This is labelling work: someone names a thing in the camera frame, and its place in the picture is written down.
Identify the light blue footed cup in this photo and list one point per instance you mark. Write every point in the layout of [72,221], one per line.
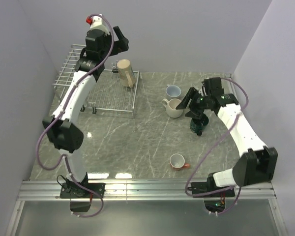
[173,91]

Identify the dark green mug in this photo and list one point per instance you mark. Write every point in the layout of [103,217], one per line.
[197,126]

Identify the aluminium front rail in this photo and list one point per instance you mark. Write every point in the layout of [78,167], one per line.
[134,190]

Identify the pink cup with red handle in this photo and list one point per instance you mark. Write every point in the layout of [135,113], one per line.
[177,162]

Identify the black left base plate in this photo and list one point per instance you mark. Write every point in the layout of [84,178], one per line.
[74,192]

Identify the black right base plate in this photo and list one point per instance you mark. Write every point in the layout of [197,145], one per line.
[206,190]

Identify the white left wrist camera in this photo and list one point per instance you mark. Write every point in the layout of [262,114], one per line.
[96,23]

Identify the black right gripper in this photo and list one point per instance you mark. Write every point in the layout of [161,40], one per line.
[194,113]

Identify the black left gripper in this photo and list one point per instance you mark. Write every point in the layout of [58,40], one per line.
[122,44]

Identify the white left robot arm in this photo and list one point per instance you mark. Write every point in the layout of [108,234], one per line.
[60,127]

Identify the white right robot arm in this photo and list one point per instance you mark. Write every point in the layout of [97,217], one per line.
[256,162]

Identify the tall beige dragon mug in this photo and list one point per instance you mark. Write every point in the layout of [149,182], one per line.
[126,73]

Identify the silver wire dish rack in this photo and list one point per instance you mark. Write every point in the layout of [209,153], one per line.
[108,95]

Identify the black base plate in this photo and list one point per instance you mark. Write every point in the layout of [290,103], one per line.
[206,190]
[74,192]

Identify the cream speckled mug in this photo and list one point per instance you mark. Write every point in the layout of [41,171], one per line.
[170,106]

